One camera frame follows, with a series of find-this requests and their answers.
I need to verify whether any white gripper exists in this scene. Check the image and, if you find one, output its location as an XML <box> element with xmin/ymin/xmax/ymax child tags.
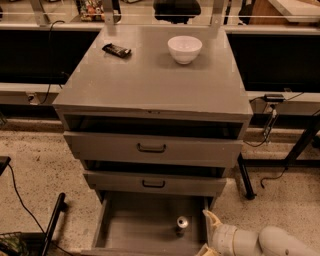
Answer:
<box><xmin>195</xmin><ymin>210</ymin><xmax>261</xmax><ymax>256</ymax></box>

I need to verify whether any redbull can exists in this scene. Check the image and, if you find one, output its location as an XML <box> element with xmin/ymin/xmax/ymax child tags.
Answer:
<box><xmin>176</xmin><ymin>216</ymin><xmax>189</xmax><ymax>236</ymax></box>

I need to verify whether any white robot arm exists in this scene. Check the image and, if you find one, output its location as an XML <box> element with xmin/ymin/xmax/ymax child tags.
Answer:
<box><xmin>195</xmin><ymin>210</ymin><xmax>320</xmax><ymax>256</ymax></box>

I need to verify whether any grey open bottom drawer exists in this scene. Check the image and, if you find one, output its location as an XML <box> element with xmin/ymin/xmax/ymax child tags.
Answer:
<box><xmin>81</xmin><ymin>192</ymin><xmax>208</xmax><ymax>256</ymax></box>

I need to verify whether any grey top drawer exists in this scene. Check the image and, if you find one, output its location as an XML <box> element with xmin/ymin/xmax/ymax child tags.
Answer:
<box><xmin>64</xmin><ymin>132</ymin><xmax>242</xmax><ymax>168</ymax></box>

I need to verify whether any grey middle drawer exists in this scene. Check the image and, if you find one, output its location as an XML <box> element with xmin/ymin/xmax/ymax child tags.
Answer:
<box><xmin>83</xmin><ymin>170</ymin><xmax>226</xmax><ymax>197</ymax></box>

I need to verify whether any grey drawer cabinet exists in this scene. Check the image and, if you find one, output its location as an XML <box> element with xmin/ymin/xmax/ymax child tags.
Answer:
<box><xmin>52</xmin><ymin>23</ymin><xmax>254</xmax><ymax>201</ymax></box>

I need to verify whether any black stand bar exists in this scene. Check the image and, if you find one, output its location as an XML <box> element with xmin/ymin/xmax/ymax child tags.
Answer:
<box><xmin>39</xmin><ymin>193</ymin><xmax>67</xmax><ymax>256</ymax></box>

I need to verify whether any black power adapter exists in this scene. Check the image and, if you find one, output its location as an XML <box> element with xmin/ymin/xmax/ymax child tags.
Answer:
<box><xmin>263</xmin><ymin>94</ymin><xmax>285</xmax><ymax>102</ymax></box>

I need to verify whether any white bowl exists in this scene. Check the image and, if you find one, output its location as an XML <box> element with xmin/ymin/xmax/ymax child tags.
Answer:
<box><xmin>167</xmin><ymin>36</ymin><xmax>203</xmax><ymax>64</ymax></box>

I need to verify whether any dark snack bar wrapper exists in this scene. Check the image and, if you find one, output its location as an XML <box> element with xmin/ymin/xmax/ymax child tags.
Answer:
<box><xmin>102</xmin><ymin>43</ymin><xmax>131</xmax><ymax>58</ymax></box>

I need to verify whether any black office chair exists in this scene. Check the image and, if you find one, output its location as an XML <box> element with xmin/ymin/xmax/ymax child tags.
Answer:
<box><xmin>153</xmin><ymin>0</ymin><xmax>201</xmax><ymax>24</ymax></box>

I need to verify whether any colourful snack bag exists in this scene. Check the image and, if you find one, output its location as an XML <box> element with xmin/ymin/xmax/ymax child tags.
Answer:
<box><xmin>80</xmin><ymin>0</ymin><xmax>105</xmax><ymax>22</ymax></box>

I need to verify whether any black table leg frame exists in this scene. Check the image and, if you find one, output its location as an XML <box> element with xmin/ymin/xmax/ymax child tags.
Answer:
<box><xmin>238</xmin><ymin>115</ymin><xmax>320</xmax><ymax>200</ymax></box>

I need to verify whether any black wire basket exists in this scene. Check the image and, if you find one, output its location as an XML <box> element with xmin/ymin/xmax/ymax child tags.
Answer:
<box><xmin>0</xmin><ymin>232</ymin><xmax>30</xmax><ymax>256</ymax></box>

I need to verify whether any black floor cable left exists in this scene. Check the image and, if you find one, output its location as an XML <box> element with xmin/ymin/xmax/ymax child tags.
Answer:
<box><xmin>7</xmin><ymin>163</ymin><xmax>73</xmax><ymax>256</ymax></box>

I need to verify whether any black cable on wall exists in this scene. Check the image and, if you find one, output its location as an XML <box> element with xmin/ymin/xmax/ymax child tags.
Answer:
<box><xmin>39</xmin><ymin>19</ymin><xmax>70</xmax><ymax>105</ymax></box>

